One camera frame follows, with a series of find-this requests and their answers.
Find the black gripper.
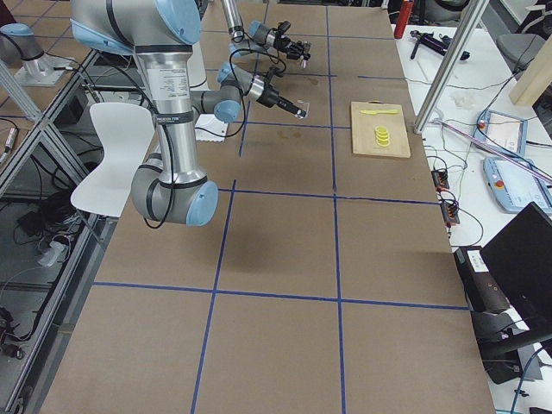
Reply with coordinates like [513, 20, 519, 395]
[257, 85, 306, 117]
[273, 37, 311, 60]

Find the clear glass cup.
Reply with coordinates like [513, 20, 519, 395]
[295, 100, 310, 119]

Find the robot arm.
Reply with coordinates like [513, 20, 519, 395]
[71, 1, 307, 228]
[221, 0, 311, 64]

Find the wooden cutting board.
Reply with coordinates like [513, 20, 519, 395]
[350, 102, 411, 159]

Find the yellow plastic knife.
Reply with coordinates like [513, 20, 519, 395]
[360, 110, 399, 116]

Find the back lemon slice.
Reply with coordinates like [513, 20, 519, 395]
[374, 125, 389, 135]

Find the red bottle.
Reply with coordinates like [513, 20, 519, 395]
[393, 0, 414, 40]

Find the white plastic chair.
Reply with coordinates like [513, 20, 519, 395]
[71, 103, 154, 217]

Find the upper teach pendant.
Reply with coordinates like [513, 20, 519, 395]
[473, 110, 528, 156]

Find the teach pendant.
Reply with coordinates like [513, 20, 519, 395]
[483, 157, 551, 215]
[473, 110, 528, 156]

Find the lower teach pendant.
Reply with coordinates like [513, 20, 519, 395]
[483, 157, 551, 215]

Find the black box device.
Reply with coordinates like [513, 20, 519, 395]
[454, 246, 510, 314]

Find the black monitor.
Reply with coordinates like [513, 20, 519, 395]
[481, 202, 551, 321]

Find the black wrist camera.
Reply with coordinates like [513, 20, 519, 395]
[277, 21, 291, 35]

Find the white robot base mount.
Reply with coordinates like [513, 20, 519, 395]
[195, 114, 228, 142]

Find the aluminium camera post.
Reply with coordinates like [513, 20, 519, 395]
[414, 0, 489, 134]

